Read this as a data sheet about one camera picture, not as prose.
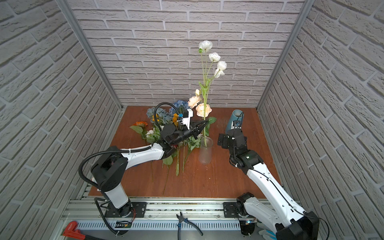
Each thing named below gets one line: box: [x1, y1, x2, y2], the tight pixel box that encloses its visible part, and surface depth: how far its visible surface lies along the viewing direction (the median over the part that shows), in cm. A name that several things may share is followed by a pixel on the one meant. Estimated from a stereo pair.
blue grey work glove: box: [256, 222, 277, 240], surface depth 68 cm
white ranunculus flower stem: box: [198, 40, 227, 148], surface depth 64 cm
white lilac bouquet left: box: [145, 123, 161, 144], surface depth 96 cm
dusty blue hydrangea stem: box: [146, 107, 172, 124], surface depth 108 cm
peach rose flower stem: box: [188, 89, 217, 147], surface depth 72 cm
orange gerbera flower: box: [129, 121, 149, 139], surface depth 102 cm
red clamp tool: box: [62, 221, 103, 240], surface depth 68 cm
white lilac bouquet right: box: [182, 135, 201, 173], surface depth 95 cm
